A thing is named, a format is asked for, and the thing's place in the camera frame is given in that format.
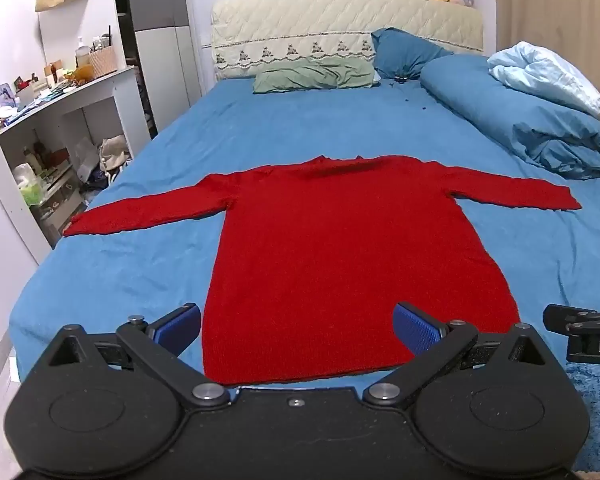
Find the fluffy blue rug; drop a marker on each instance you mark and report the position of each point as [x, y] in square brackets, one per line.
[597, 410]

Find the bed with blue sheet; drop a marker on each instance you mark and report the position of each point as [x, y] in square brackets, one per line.
[330, 125]

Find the blue pillow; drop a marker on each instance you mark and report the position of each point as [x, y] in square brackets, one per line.
[405, 52]

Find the clear plastic drawer unit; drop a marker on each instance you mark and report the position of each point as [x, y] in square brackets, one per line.
[60, 200]

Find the blue duvet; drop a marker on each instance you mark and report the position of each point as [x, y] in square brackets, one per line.
[520, 110]

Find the green pillow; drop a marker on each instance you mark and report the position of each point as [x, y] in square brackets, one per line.
[310, 75]

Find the orange packet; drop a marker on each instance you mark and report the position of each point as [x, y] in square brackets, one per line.
[83, 73]

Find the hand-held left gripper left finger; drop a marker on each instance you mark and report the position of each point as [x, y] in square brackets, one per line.
[180, 326]

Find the white and grey wardrobe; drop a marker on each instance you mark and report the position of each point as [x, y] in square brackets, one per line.
[160, 45]

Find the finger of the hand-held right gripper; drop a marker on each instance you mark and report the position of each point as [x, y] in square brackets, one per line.
[587, 345]

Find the green tissue pack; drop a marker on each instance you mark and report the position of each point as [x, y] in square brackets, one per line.
[27, 185]

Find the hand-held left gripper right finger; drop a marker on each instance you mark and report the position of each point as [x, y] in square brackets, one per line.
[416, 329]

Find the blue printed box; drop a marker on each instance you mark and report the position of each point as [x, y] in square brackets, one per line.
[2, 94]

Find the white bottle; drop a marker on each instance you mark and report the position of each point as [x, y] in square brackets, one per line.
[82, 52]

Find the cream quilted headboard cover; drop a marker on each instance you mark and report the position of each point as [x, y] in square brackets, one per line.
[330, 20]

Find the white blanket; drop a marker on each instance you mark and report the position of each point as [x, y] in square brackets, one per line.
[545, 72]

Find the white desk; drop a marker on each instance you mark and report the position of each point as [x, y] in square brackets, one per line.
[107, 95]

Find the white cloth bag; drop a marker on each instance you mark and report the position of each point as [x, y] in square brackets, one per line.
[114, 152]

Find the beige curtain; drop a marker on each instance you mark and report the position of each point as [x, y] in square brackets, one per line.
[555, 0]

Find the woven basket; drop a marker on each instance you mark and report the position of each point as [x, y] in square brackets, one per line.
[103, 61]

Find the red knit sweater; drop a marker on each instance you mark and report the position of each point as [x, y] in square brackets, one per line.
[330, 260]

